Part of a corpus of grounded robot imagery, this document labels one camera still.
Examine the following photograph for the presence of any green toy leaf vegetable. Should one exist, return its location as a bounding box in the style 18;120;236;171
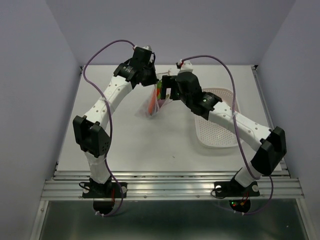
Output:
156;80;162;92

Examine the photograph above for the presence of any clear zip top bag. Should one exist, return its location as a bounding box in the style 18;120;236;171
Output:
134;68;173;118

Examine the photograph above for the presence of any orange toy carrot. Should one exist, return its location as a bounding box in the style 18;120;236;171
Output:
148;87;160;116

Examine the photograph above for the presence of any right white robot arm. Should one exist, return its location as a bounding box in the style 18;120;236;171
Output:
160;71;287;195

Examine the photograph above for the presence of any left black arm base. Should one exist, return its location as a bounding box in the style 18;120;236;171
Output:
78;177;128;217

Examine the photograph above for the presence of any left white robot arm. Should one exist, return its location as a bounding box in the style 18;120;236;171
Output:
72;45;158;197

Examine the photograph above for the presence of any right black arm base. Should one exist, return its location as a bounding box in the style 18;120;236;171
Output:
210;177;260;214

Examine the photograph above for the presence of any white perforated plastic basket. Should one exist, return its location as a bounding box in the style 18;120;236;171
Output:
194;87;238;149

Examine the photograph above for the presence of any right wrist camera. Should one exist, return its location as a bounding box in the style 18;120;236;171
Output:
177;60;193;74

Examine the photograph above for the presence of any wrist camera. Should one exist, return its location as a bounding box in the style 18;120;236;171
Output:
142;45;152;51
177;60;193;74

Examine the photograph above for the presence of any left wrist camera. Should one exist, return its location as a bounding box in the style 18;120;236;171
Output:
142;45;152;51

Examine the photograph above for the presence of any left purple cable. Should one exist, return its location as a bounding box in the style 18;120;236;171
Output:
83;39;136;218

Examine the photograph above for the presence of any aluminium rail frame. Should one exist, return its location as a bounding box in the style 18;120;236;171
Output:
29;65;311;240

